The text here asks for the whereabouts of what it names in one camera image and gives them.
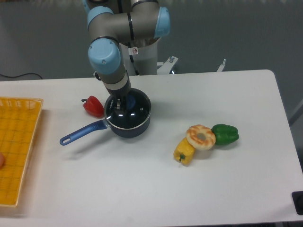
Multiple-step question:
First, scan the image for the yellow toy bell pepper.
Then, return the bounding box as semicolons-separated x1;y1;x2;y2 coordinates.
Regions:
173;138;196;166

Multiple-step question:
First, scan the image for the yellow woven basket tray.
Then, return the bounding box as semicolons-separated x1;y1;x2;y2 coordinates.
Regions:
0;96;44;207

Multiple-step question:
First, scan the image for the green toy bell pepper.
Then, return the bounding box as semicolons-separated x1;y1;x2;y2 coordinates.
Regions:
211;124;240;146

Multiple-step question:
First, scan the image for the grilled pineapple ring toy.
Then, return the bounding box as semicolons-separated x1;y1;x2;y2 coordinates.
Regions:
186;124;216;150

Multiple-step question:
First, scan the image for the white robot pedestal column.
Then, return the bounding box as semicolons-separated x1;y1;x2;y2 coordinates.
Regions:
119;38;161;76

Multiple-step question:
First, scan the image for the white metal base frame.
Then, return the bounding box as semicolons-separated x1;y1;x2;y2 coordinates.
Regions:
156;56;226;75

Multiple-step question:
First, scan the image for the black cable on floor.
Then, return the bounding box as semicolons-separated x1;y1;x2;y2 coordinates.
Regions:
0;73;43;79

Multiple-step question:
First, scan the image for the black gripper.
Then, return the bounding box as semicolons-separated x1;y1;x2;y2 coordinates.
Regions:
94;70;131;114

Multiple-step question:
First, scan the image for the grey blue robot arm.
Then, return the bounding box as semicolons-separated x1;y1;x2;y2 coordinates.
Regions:
83;0;171;110

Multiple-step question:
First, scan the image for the black clamp table corner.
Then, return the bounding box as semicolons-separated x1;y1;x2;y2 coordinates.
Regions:
292;191;303;215

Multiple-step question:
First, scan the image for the glass lid blue knob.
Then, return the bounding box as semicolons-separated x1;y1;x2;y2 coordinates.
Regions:
105;88;152;130

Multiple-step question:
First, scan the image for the blue saucepan with handle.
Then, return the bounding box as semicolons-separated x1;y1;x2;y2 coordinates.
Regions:
59;87;152;146

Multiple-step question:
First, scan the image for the red toy bell pepper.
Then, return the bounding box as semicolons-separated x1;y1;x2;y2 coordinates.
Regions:
81;96;104;118

